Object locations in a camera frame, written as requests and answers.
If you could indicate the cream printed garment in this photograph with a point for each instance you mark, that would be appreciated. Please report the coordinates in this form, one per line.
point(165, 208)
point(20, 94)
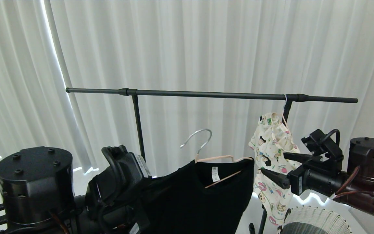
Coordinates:
point(273, 152)

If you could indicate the black clothes rack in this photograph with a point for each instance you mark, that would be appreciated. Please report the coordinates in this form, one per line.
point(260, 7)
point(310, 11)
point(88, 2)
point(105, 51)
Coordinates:
point(206, 94)

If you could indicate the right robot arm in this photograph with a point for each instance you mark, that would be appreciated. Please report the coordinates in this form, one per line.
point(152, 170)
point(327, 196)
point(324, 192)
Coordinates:
point(368, 156)

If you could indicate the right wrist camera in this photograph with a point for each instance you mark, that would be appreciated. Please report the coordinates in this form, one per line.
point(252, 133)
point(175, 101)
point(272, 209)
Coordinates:
point(320, 144)

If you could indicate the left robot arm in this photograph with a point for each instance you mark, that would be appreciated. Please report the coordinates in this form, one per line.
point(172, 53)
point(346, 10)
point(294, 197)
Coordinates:
point(31, 175)

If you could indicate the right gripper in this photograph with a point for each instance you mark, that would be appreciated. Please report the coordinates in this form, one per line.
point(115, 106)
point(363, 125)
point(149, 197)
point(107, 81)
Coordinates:
point(320, 182)

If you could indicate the white curtain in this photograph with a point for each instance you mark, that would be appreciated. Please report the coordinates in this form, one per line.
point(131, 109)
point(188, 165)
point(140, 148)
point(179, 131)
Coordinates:
point(187, 42)

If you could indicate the pink clothes hanger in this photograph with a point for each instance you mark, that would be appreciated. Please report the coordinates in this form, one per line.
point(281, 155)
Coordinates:
point(203, 138)
point(284, 121)

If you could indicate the black garment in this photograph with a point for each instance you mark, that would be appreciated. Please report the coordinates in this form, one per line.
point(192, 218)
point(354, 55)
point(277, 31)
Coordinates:
point(187, 201)

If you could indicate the white laundry basket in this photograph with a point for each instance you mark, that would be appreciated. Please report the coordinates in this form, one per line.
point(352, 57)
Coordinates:
point(317, 221)

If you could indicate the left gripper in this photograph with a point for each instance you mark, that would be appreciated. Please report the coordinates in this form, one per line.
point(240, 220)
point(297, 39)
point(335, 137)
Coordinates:
point(131, 182)

